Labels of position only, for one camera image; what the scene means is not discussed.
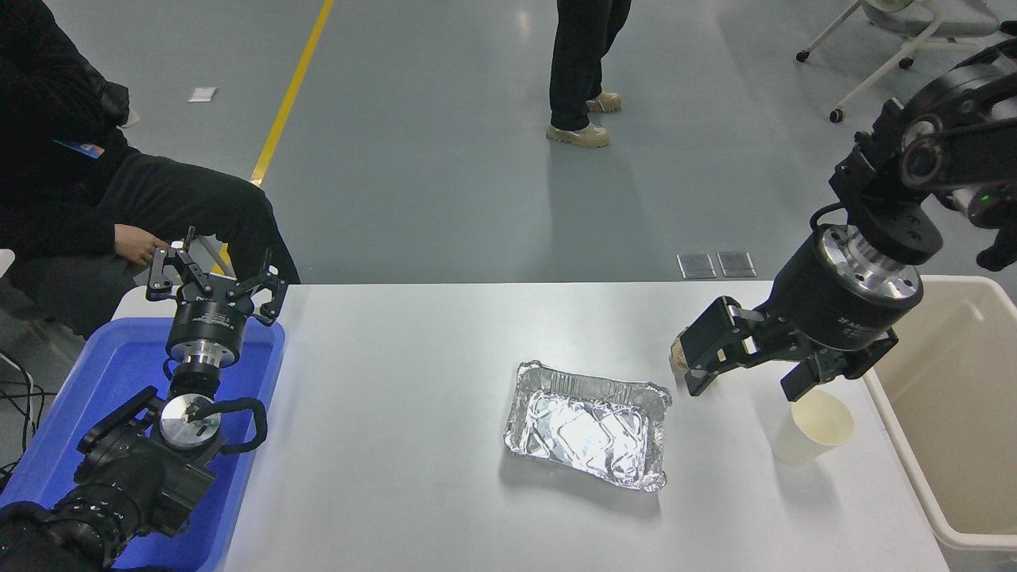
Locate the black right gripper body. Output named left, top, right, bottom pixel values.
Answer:
left=764, top=229, right=924, bottom=357

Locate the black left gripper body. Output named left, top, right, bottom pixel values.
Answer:
left=168, top=282, right=250, bottom=354

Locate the pale paper cup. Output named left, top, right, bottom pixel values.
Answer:
left=772, top=388, right=856, bottom=468

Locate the person's hand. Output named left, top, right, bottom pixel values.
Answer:
left=114, top=224, right=169, bottom=269

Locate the seated person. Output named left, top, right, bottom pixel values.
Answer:
left=0, top=0, right=301, bottom=338

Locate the blue plastic tray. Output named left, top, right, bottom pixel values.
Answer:
left=0, top=316, right=285, bottom=572

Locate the large pale bin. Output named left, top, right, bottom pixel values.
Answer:
left=862, top=275, right=1017, bottom=572

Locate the silver foil tray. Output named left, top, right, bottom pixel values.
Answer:
left=502, top=360, right=673, bottom=493

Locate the white wheeled chair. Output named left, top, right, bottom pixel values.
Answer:
left=796, top=0, right=1006, bottom=124

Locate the standing person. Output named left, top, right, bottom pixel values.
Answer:
left=546, top=0, right=632, bottom=149

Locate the black floor cable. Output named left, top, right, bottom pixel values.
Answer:
left=0, top=350, right=58, bottom=477

